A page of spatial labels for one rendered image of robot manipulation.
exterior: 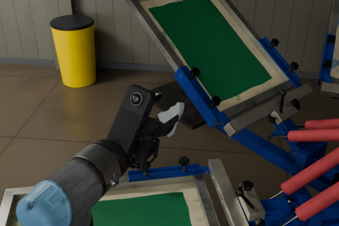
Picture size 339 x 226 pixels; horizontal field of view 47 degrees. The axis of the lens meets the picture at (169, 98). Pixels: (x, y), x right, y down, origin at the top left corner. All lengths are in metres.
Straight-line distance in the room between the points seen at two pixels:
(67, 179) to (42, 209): 0.06
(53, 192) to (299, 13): 4.15
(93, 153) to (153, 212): 0.95
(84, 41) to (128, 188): 2.81
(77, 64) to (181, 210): 3.02
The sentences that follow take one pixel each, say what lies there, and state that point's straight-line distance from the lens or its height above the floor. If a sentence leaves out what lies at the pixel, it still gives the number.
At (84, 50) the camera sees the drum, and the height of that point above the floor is 0.44.
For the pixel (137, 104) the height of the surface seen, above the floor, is 1.74.
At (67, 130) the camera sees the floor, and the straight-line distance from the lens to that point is 3.75.
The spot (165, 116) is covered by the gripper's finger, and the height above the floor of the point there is 1.68.
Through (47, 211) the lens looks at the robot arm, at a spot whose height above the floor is 1.68.
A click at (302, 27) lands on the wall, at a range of 4.60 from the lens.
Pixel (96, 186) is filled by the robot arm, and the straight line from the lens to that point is 0.58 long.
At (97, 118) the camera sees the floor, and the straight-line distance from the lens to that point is 3.86.
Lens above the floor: 2.06
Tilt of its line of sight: 30 degrees down
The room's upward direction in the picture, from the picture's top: straight up
